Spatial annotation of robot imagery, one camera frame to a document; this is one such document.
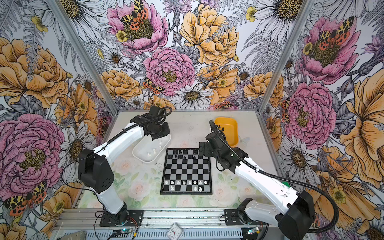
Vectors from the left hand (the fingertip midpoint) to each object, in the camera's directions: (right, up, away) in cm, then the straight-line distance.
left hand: (166, 136), depth 87 cm
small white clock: (+7, -42, -18) cm, 46 cm away
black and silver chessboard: (+11, -21, +1) cm, 24 cm away
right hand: (+24, -6, -9) cm, 26 cm away
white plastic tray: (-15, -9, +11) cm, 21 cm away
